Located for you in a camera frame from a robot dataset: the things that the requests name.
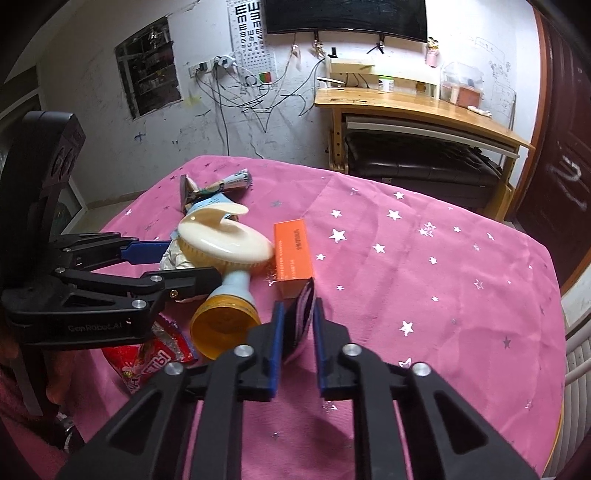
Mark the red snack wrapper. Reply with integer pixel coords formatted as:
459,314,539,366
102,315,198,394

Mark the wooden desk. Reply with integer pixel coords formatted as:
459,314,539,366
315,87,535,222

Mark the cream round brush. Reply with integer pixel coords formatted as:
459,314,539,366
176,202,274,273

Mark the dark red door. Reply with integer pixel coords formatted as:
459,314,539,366
507,2,590,291

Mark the orange cardboard box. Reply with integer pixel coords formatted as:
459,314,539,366
273,218,314,300

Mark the black wall television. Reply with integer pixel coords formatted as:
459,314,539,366
263,0,428,43

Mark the eye chart poster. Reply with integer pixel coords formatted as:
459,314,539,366
226,0,276,86

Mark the clear storage box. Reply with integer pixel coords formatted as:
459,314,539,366
440,68,484,108

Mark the pink hanging bottle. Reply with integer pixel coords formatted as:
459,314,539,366
425,37,440,68

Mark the black bench under desk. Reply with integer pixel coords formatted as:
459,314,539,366
346,131,502,211

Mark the pink star tablecloth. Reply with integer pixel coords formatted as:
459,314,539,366
66,156,565,479

